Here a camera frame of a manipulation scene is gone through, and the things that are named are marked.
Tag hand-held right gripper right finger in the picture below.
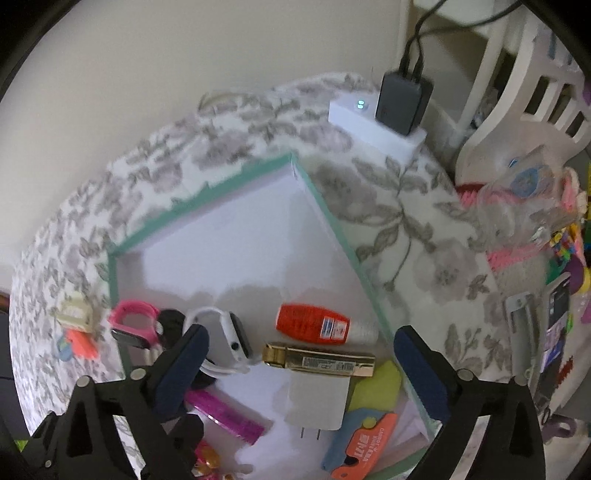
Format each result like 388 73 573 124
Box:
394 325 548 480

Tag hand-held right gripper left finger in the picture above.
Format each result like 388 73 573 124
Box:
28 324 209 480

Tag pink watch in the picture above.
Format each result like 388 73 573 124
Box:
109 298 163 350

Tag magenta tube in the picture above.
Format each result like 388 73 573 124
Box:
187 388 267 446

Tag white smartwatch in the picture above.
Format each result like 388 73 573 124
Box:
182 306 262 378

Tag amber and pink hair clip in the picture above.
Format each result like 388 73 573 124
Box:
191 440 223 479

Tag orange blue toy carrot knife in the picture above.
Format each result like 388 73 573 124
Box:
321 360 403 480

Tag orange bottle with white cap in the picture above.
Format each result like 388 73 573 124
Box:
275 303 380 345

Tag white box with teal edge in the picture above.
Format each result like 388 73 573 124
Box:
106 153 440 480

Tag orange and white toy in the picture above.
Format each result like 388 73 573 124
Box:
57 328 101 360

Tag white charger plug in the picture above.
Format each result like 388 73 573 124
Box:
284 369 352 442

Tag cream hair clip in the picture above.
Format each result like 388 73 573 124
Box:
57 295 101 332

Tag purple rounded object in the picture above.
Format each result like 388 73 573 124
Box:
542 412 585 445

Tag pile of colourful small toys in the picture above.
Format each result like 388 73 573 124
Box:
546 166 591 325

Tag clear glass cup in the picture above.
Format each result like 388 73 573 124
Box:
479 145 570 241

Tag white power strip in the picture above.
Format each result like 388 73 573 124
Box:
328 95 428 160

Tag white plastic chair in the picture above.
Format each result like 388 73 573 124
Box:
454 14 591 186

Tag black cables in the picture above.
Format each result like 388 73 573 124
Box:
399 0 522 81

